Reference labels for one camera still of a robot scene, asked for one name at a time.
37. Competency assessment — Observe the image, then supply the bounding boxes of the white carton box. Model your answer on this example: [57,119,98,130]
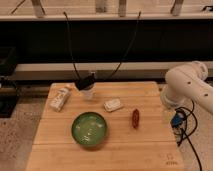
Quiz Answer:
[50,87,71,112]

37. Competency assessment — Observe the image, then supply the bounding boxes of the clear plastic cup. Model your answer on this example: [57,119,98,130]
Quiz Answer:
[81,85,94,100]

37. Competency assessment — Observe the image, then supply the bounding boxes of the green bowl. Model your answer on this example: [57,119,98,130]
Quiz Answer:
[71,112,108,148]

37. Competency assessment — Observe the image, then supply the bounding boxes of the blue connector box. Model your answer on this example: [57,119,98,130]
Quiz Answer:
[170,113,183,128]

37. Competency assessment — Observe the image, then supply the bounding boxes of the black left cable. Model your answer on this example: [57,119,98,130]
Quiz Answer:
[63,11,82,81]

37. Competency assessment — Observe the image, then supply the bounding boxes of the black right cable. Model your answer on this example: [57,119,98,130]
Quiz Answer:
[107,11,142,80]

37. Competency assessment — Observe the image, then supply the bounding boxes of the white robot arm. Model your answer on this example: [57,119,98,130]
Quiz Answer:
[161,61,213,115]

